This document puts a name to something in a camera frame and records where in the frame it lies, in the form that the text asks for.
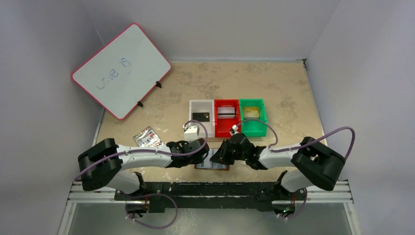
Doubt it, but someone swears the green plastic bin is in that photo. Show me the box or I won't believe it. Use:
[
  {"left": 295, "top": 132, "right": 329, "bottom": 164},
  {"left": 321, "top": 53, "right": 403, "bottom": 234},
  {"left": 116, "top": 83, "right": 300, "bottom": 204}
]
[{"left": 239, "top": 99, "right": 268, "bottom": 137}]

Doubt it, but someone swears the brown leather card holder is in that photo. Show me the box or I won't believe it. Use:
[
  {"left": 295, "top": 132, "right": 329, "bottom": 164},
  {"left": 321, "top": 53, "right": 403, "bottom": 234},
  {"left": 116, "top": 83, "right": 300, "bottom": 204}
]
[{"left": 194, "top": 148, "right": 230, "bottom": 171}]

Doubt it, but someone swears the pack of coloured markers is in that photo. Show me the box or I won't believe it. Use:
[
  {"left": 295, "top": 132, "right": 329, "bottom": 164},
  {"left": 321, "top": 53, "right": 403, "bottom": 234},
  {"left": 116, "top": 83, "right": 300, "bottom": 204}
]
[{"left": 133, "top": 126, "right": 164, "bottom": 147}]

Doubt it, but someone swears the red plastic bin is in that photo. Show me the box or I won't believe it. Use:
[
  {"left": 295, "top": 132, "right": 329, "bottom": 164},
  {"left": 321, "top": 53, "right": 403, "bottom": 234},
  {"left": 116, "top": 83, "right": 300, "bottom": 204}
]
[{"left": 214, "top": 99, "right": 241, "bottom": 138}]

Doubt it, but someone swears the white plastic bin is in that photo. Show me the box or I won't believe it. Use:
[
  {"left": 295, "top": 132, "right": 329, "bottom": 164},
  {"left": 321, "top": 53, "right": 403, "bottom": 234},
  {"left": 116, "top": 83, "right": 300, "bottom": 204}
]
[{"left": 189, "top": 99, "right": 216, "bottom": 138}]

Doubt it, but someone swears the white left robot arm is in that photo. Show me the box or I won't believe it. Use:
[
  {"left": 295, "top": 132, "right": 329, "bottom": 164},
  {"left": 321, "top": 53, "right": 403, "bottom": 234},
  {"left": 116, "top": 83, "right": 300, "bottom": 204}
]
[{"left": 75, "top": 138, "right": 209, "bottom": 194}]

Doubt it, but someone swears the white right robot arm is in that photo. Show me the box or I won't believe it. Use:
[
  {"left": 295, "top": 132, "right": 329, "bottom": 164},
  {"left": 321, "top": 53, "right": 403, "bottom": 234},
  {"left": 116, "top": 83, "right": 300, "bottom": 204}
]
[{"left": 210, "top": 133, "right": 346, "bottom": 193}]

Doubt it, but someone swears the gold credit card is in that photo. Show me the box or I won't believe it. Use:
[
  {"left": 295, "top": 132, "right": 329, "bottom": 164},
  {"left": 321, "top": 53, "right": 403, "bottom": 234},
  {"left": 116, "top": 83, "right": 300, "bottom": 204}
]
[{"left": 242, "top": 106, "right": 260, "bottom": 119}]

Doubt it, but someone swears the black credit card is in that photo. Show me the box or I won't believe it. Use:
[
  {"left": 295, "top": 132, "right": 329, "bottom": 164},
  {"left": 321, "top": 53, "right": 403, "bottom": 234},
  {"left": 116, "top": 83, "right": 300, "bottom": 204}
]
[{"left": 191, "top": 112, "right": 210, "bottom": 122}]

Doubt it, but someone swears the silver credit card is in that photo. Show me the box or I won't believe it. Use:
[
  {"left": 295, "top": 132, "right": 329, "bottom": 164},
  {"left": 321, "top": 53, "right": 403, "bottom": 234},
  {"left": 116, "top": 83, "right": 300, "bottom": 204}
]
[{"left": 217, "top": 106, "right": 236, "bottom": 119}]

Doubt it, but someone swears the pink framed whiteboard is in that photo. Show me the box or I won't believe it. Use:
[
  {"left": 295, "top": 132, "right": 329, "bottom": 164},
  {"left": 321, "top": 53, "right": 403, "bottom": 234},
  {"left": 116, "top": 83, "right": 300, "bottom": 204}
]
[{"left": 71, "top": 23, "right": 171, "bottom": 119}]

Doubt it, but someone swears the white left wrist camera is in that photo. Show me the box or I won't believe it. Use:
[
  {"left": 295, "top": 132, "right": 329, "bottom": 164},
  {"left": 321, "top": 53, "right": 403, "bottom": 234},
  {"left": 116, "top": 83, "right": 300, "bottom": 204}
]
[{"left": 184, "top": 125, "right": 200, "bottom": 142}]

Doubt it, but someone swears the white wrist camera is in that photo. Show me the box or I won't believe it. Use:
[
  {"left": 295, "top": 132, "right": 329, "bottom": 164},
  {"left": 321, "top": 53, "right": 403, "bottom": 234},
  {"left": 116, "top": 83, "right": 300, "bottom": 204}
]
[
  {"left": 229, "top": 125, "right": 239, "bottom": 136},
  {"left": 184, "top": 125, "right": 200, "bottom": 142}
]

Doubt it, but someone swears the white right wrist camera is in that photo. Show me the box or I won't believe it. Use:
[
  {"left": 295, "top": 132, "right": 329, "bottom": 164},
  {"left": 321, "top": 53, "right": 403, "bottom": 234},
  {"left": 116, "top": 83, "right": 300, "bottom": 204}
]
[{"left": 229, "top": 125, "right": 239, "bottom": 136}]

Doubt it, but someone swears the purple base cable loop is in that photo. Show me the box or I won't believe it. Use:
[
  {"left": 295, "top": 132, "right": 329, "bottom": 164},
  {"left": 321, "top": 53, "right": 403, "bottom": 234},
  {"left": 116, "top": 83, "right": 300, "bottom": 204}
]
[{"left": 124, "top": 194, "right": 179, "bottom": 230}]

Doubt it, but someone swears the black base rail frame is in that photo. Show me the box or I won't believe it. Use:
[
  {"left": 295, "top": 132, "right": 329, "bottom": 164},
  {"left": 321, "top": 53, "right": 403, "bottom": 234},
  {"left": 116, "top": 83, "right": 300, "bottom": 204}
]
[{"left": 66, "top": 172, "right": 354, "bottom": 213}]

